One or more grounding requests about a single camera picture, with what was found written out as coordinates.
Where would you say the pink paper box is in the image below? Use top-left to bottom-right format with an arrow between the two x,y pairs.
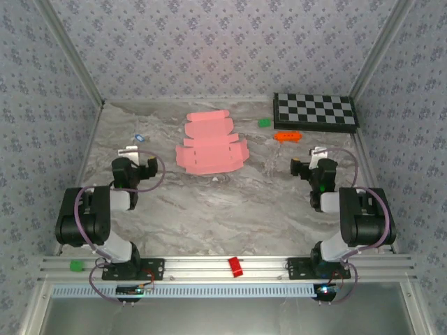
175,110 -> 249,175

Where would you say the orange plastic toy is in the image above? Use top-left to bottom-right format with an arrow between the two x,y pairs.
273,131 -> 302,143

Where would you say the black grey chessboard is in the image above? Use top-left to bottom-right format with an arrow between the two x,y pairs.
272,92 -> 360,133

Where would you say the red plastic block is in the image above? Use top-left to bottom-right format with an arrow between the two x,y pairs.
227,256 -> 244,278

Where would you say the right small circuit board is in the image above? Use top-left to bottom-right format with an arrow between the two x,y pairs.
314,283 -> 342,297

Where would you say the small circuit board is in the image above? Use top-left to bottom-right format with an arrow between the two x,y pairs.
314,283 -> 342,297
115,284 -> 154,297

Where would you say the left small circuit board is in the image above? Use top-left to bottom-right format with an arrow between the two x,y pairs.
115,284 -> 154,297

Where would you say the grey metal sheet panel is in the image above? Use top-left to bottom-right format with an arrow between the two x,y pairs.
38,296 -> 416,335

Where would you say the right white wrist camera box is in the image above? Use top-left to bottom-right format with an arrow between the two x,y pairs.
309,147 -> 329,168

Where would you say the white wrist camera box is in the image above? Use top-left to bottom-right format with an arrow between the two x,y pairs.
117,146 -> 140,164
309,147 -> 329,168

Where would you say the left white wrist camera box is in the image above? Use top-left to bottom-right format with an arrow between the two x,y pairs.
117,146 -> 140,164

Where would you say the aluminium table back rail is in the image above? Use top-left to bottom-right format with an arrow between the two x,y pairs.
103,96 -> 275,104

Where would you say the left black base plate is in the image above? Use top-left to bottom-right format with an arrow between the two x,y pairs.
101,258 -> 166,281

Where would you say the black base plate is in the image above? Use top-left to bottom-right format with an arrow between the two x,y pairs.
286,257 -> 351,280
101,258 -> 166,281

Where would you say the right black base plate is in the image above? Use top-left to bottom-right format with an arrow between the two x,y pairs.
286,257 -> 351,280

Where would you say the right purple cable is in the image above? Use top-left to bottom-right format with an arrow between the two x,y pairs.
315,148 -> 391,305

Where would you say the purple cable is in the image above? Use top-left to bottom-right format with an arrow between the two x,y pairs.
315,148 -> 391,305
71,149 -> 166,305

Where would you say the aluminium mounting rail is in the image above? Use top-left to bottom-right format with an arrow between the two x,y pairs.
37,254 -> 418,282

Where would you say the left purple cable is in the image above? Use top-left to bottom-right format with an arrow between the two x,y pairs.
71,149 -> 166,305

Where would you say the light blue cable duct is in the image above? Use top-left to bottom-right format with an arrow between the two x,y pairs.
51,283 -> 317,298

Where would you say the aluminium frame post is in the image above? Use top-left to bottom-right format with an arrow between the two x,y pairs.
349,0 -> 416,101

